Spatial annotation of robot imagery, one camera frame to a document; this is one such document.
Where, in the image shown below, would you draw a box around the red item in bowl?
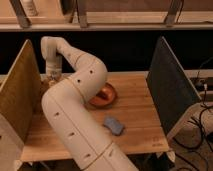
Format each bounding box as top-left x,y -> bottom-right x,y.
98,91 -> 110,100

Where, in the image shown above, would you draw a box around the right dark divider panel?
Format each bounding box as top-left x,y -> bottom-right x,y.
146,37 -> 201,140

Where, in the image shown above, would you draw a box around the white bottle on shelf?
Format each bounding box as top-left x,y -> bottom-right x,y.
22,0 -> 38,17

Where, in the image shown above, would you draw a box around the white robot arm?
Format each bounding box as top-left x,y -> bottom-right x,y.
41,36 -> 138,171

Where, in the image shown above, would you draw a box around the black cables on floor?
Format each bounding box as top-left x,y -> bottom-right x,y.
173,56 -> 213,171

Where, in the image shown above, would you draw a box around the wooden background shelf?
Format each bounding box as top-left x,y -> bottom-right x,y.
0,0 -> 213,31

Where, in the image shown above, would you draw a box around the orange bowl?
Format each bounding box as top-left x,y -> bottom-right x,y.
89,83 -> 117,107

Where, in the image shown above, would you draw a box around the blue sponge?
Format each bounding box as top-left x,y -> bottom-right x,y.
103,116 -> 125,136

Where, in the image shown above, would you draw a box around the left wooden divider panel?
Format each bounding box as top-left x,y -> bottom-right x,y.
0,39 -> 41,144

